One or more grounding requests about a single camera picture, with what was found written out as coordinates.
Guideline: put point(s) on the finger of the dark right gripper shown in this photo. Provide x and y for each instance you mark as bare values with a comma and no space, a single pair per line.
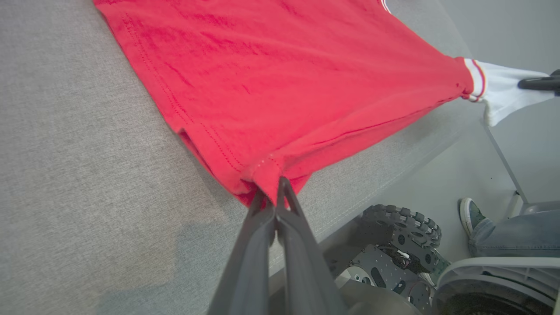
540,83

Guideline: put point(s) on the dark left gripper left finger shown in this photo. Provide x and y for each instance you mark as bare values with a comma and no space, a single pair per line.
249,275

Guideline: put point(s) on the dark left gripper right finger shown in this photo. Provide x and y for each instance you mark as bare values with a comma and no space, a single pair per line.
306,280

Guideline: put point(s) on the red numbered basketball jersey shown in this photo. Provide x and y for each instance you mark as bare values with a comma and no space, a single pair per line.
284,78

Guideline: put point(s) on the grey robot base chassis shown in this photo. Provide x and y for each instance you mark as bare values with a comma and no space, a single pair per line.
494,280

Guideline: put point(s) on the black omni wheel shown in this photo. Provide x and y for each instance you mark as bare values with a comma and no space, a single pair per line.
409,232

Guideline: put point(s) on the green sneaker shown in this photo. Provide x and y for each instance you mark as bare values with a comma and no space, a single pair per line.
472,216

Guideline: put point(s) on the blue jeans leg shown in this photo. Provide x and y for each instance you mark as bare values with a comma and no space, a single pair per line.
520,236

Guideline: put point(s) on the grey fabric sofa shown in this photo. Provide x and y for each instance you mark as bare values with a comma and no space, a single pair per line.
78,153

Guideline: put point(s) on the thin grey metal frame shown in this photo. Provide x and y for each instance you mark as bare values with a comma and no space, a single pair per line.
503,162

